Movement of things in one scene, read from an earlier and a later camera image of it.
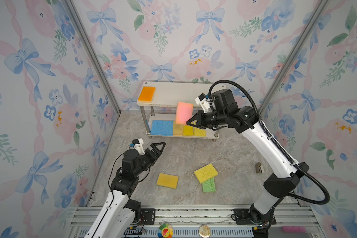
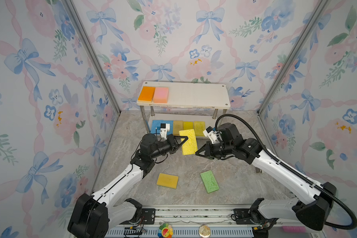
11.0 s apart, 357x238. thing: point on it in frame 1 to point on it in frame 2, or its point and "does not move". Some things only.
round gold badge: x=204 y=231 does not move
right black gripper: x=199 y=118 to x=208 y=148
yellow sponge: x=178 y=129 does not move
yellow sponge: x=199 y=132 does not move
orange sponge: x=147 y=94 does not move
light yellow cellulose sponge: x=206 y=173 to x=190 y=147
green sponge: x=208 y=186 does not move
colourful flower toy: x=165 y=231 does not move
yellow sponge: x=167 y=180 does not move
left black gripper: x=152 y=157 to x=172 y=144
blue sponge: x=156 y=127 does not move
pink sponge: x=184 y=112 to x=160 y=95
